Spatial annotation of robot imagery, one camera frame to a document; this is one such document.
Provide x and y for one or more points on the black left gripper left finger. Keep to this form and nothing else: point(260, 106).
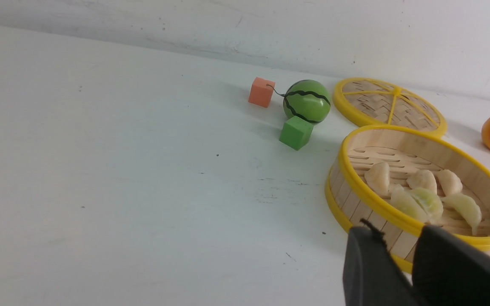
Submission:
point(370, 275)

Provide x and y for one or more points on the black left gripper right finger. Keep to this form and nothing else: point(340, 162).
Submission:
point(449, 272)

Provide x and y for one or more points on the pale white dumpling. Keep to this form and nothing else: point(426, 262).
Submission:
point(467, 208)

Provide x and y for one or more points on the greenish translucent dumpling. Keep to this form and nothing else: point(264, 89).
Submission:
point(431, 203)

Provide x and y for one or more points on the pale translucent dumpling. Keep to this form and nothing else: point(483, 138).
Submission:
point(404, 202)

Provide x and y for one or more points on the bamboo steamer tray yellow rim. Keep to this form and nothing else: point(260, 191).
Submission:
point(400, 180)

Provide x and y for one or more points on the woven steamer lid yellow rim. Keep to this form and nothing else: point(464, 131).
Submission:
point(368, 101)

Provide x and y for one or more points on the green foam cube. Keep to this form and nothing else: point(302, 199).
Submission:
point(296, 132)

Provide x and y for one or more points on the green toy watermelon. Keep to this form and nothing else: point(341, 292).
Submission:
point(308, 100)

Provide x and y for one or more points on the orange foam cube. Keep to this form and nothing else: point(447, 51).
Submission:
point(261, 92)

